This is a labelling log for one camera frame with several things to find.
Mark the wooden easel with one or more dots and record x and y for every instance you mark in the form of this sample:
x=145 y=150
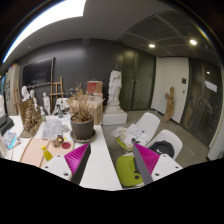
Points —
x=56 y=90

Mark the white chair with green cushion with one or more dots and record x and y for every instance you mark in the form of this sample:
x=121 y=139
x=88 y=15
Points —
x=126 y=166

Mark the white bust sculpture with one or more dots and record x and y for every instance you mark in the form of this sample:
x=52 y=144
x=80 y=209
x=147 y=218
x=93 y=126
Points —
x=25 y=94

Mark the brown carved wood ornament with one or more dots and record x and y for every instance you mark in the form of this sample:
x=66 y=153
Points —
x=31 y=118

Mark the black wall screen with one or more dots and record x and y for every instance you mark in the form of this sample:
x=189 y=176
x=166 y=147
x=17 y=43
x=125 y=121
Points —
x=38 y=73

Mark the black bag on chair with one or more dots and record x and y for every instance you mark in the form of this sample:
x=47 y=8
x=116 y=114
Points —
x=163 y=147

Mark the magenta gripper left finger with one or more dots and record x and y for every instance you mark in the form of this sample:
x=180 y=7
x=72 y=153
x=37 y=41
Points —
x=77 y=160

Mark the printed paper sheet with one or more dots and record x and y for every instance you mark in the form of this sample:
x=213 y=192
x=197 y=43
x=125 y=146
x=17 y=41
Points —
x=51 y=127

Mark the wooden figure sculpture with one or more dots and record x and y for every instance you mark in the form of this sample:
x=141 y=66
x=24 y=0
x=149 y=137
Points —
x=169 y=106

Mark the white statue pedestal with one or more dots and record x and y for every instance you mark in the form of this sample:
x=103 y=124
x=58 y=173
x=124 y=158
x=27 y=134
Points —
x=115 y=118

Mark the double dark door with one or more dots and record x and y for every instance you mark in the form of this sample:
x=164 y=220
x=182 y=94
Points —
x=137 y=79

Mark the dark pot with dried plant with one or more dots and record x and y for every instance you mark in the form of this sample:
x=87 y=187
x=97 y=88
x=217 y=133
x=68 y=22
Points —
x=82 y=120

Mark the small white figurine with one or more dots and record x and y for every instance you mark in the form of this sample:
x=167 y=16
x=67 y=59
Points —
x=46 y=102

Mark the grey saucer under pot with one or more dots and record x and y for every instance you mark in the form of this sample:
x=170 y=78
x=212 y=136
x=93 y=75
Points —
x=83 y=140

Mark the papers on chair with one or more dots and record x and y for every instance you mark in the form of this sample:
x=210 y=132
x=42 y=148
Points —
x=129 y=135

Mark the cardboard boxes stack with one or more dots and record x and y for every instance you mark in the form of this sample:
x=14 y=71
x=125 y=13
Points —
x=95 y=96

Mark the brown ceramic cup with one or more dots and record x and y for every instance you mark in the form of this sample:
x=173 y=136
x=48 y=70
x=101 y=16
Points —
x=56 y=140

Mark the white chair with papers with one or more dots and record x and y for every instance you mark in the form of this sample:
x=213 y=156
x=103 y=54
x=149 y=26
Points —
x=147 y=123

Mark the red round coaster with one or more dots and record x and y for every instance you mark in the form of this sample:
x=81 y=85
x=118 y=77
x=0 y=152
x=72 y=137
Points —
x=66 y=145

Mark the pink cutting mat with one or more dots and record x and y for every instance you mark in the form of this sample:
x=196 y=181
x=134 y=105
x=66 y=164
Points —
x=33 y=153

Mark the small yellow bottle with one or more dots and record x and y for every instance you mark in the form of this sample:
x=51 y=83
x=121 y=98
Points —
x=48 y=156

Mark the white headless statue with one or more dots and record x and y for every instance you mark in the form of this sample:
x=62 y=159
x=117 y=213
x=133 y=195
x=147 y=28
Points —
x=115 y=84

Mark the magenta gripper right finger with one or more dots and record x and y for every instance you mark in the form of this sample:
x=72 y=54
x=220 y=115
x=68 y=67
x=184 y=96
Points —
x=146 y=161

